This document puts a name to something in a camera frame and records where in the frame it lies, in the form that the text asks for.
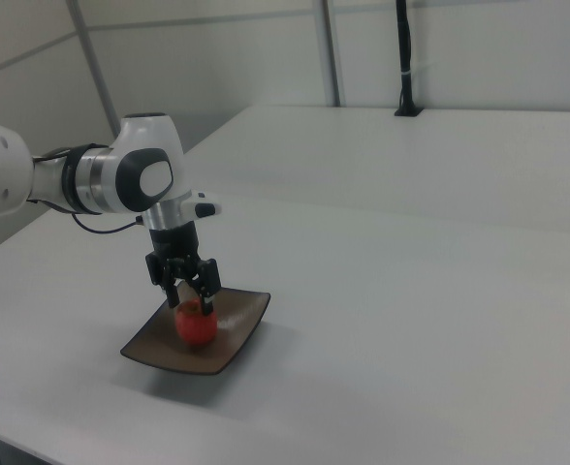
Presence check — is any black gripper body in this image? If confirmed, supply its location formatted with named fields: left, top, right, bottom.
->
left=144, top=224, right=209, bottom=288

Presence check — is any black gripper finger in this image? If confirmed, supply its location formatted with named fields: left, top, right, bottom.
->
left=163, top=261, right=183, bottom=309
left=189, top=258, right=221, bottom=317

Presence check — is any red apple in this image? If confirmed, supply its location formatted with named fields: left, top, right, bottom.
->
left=174, top=298, right=219, bottom=348

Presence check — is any brown square ceramic plate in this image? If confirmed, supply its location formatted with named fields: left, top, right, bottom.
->
left=119, top=282, right=272, bottom=377

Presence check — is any black pole with base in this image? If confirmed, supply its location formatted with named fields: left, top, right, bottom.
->
left=393, top=0, right=424, bottom=118

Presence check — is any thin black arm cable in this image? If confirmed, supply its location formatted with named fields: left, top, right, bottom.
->
left=70, top=211, right=144, bottom=235

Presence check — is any grey aluminium partition post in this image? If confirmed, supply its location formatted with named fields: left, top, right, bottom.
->
left=319, top=0, right=341, bottom=109
left=65, top=0, right=124, bottom=141

